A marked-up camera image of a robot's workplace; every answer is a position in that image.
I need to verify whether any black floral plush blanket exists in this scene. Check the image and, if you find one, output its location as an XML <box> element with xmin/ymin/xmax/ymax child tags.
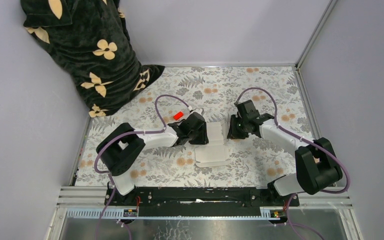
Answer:
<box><xmin>20</xmin><ymin>0</ymin><xmax>165</xmax><ymax>118</ymax></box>

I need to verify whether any white cardboard paper box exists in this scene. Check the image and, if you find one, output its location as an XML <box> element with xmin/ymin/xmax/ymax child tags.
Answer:
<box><xmin>194</xmin><ymin>121</ymin><xmax>231</xmax><ymax>168</ymax></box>

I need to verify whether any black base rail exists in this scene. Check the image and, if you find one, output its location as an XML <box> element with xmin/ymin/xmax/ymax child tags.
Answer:
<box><xmin>104</xmin><ymin>187</ymin><xmax>299</xmax><ymax>207</ymax></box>

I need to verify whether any floral patterned table cloth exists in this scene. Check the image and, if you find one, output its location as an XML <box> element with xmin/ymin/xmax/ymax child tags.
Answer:
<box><xmin>75</xmin><ymin>66</ymin><xmax>314</xmax><ymax>190</ymax></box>

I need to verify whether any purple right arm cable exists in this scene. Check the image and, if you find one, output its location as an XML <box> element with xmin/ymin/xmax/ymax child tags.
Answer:
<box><xmin>235</xmin><ymin>87</ymin><xmax>349</xmax><ymax>240</ymax></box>

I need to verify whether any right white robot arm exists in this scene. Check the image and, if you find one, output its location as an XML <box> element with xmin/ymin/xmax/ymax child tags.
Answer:
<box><xmin>227</xmin><ymin>100</ymin><xmax>343</xmax><ymax>206</ymax></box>

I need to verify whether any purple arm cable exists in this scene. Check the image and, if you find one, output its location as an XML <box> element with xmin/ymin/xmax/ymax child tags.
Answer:
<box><xmin>235</xmin><ymin>87</ymin><xmax>349</xmax><ymax>240</ymax></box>
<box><xmin>94</xmin><ymin>94</ymin><xmax>196</xmax><ymax>220</ymax></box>

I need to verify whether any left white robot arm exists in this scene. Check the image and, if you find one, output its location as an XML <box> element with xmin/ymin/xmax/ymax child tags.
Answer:
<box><xmin>96</xmin><ymin>111</ymin><xmax>209</xmax><ymax>206</ymax></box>

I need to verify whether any red rectangular block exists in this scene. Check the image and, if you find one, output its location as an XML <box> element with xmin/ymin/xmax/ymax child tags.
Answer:
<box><xmin>173</xmin><ymin>111</ymin><xmax>185</xmax><ymax>121</ymax></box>

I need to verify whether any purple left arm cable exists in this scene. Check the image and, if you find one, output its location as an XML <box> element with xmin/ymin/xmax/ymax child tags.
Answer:
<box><xmin>94</xmin><ymin>94</ymin><xmax>196</xmax><ymax>220</ymax></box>

